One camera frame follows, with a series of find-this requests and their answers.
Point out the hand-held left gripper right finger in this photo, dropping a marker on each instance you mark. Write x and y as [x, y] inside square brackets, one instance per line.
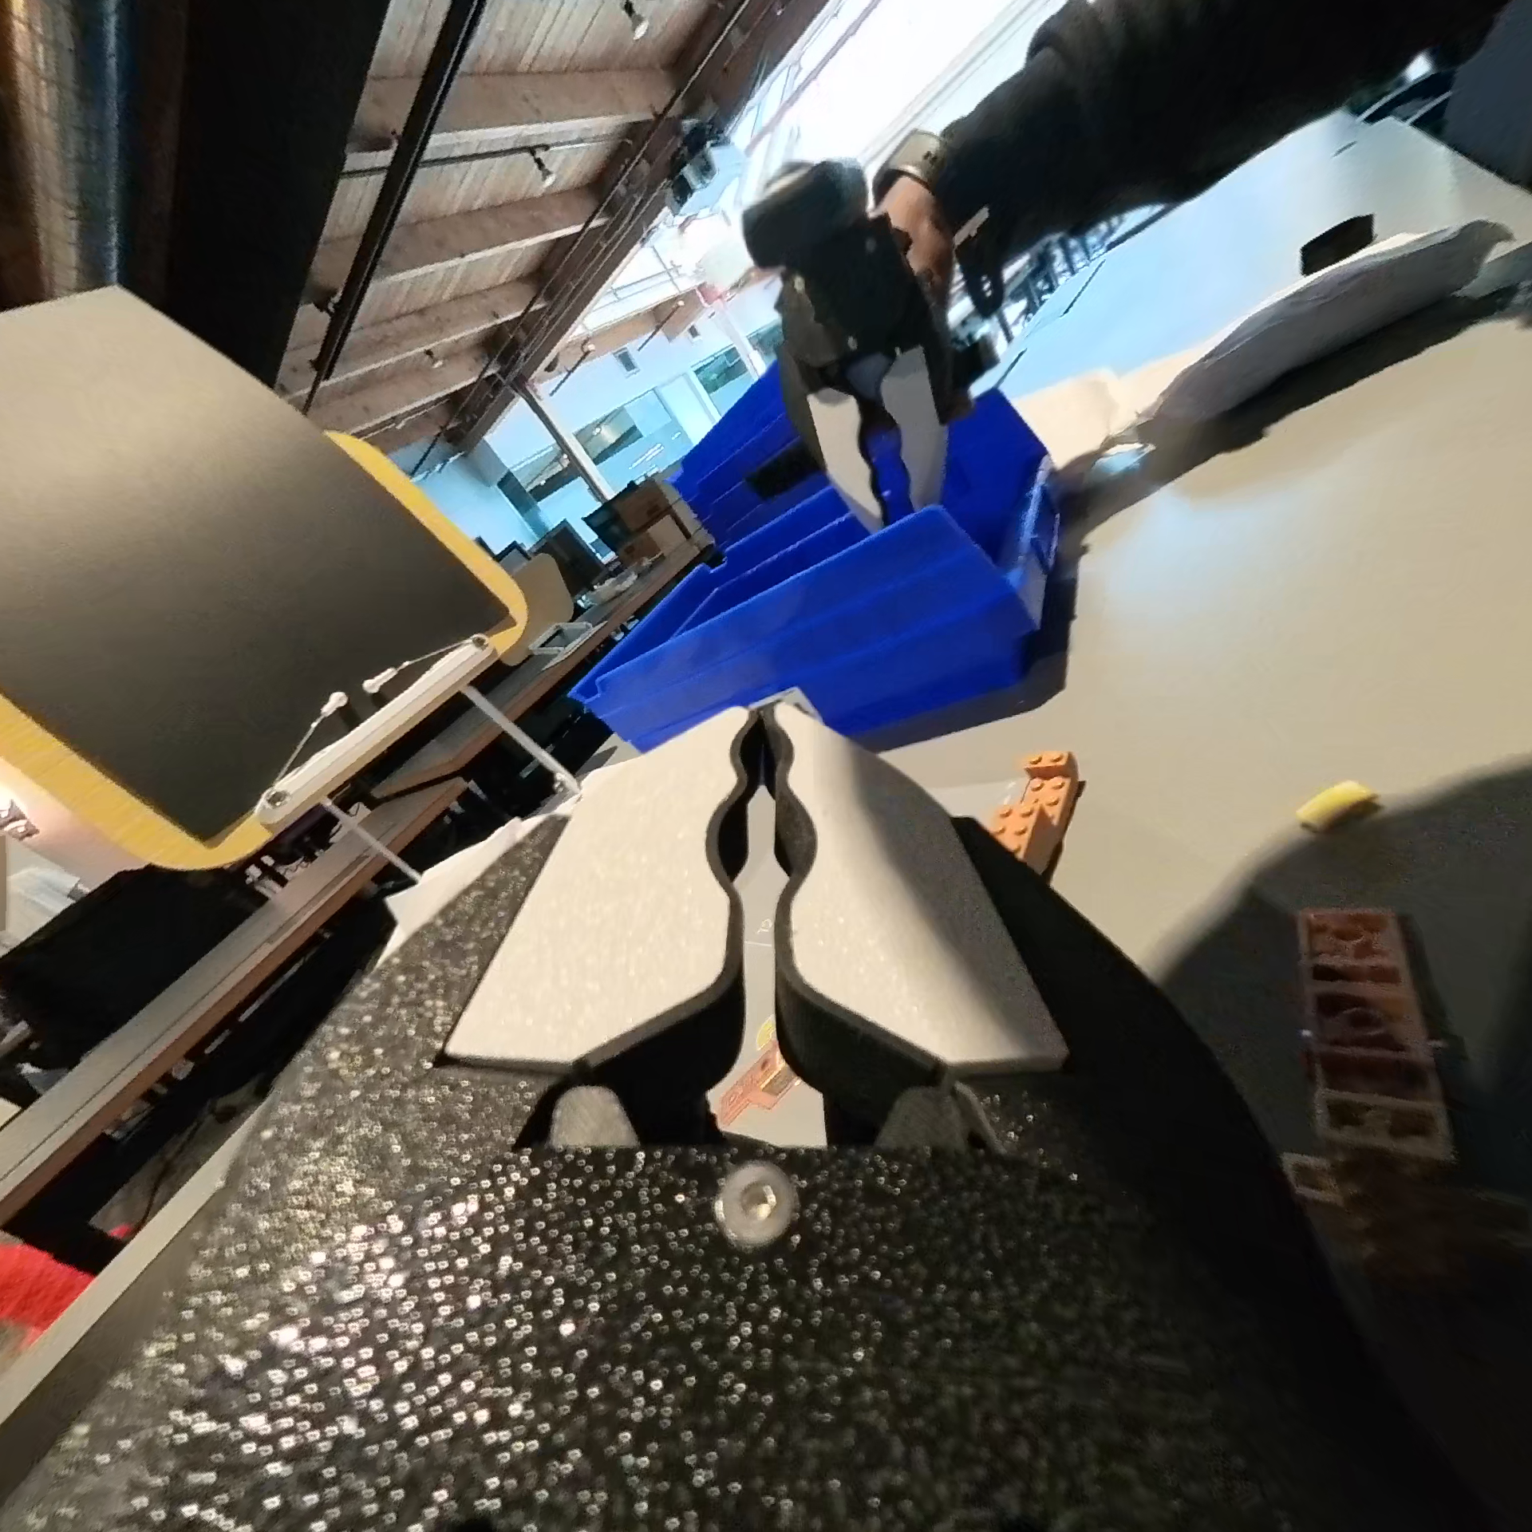
[910, 921]

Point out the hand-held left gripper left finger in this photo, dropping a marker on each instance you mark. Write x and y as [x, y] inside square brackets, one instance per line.
[598, 910]

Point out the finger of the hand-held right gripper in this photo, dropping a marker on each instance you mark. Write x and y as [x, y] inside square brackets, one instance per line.
[844, 449]
[923, 431]

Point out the orange toy brick piece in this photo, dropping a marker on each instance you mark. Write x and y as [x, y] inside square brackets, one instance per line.
[1036, 814]

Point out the small yellow toy brick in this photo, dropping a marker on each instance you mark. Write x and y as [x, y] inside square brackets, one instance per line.
[1337, 805]

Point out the toy brick model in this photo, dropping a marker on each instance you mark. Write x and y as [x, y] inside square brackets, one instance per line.
[1364, 1029]

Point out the person's right forearm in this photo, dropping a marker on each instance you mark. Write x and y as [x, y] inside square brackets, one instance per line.
[1136, 108]

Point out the grey desk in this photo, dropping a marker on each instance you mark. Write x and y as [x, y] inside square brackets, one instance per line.
[1256, 622]

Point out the person's right hand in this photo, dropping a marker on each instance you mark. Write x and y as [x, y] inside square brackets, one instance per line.
[926, 239]

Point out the row of blue bins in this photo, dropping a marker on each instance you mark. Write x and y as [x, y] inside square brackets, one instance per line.
[992, 478]

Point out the cardboard box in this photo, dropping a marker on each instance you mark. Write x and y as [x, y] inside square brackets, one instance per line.
[658, 520]

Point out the printed instruction sheet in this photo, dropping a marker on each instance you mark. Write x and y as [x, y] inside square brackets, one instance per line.
[784, 1076]

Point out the white mounting bar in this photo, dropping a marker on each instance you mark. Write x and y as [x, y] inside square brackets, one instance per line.
[370, 730]

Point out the beige chair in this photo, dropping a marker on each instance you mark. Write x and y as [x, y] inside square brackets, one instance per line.
[551, 593]

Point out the white plastic bag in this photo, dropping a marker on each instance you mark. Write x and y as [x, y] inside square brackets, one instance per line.
[1317, 310]

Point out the wooden workbench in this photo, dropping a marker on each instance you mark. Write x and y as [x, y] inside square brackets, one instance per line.
[178, 1018]

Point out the small black box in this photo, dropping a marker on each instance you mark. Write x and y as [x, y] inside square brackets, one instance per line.
[1335, 243]

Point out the black monitor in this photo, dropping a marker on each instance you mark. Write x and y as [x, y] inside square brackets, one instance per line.
[107, 958]

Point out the black panel with yellow edge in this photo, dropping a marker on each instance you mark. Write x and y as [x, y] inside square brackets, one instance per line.
[202, 551]

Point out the red object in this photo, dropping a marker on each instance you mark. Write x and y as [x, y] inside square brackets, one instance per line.
[42, 1286]

